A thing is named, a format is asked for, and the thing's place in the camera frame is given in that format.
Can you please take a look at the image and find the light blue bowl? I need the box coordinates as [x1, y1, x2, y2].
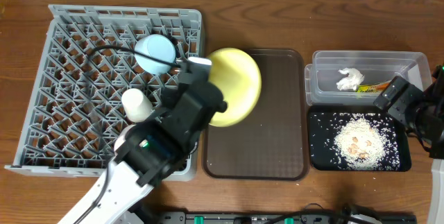
[135, 34, 176, 75]

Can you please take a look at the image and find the clear plastic bin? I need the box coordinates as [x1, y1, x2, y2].
[305, 51, 432, 105]

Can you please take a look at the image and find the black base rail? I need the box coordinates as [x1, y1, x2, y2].
[157, 212, 418, 224]

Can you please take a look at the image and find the black waste tray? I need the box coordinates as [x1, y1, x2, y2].
[306, 105, 413, 173]

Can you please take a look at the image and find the yellow plate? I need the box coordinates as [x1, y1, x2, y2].
[208, 48, 262, 127]

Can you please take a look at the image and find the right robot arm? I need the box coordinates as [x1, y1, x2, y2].
[373, 65, 443, 223]

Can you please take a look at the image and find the brown plastic tray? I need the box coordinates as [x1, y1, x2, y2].
[203, 49, 309, 181]

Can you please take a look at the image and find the rice and nuts pile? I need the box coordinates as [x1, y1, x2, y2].
[310, 112, 402, 171]

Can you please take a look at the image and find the yellow green snack wrapper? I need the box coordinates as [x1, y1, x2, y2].
[355, 80, 391, 93]

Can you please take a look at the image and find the grey dishwasher rack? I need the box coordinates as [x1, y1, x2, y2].
[8, 5, 205, 178]

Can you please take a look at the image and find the pink bowl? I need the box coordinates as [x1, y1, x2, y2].
[113, 124, 135, 153]

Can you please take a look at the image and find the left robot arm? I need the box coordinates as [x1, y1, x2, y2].
[61, 81, 227, 223]

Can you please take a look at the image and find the white cup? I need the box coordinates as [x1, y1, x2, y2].
[121, 88, 153, 123]

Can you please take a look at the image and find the white tissue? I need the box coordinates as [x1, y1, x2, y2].
[336, 68, 364, 91]

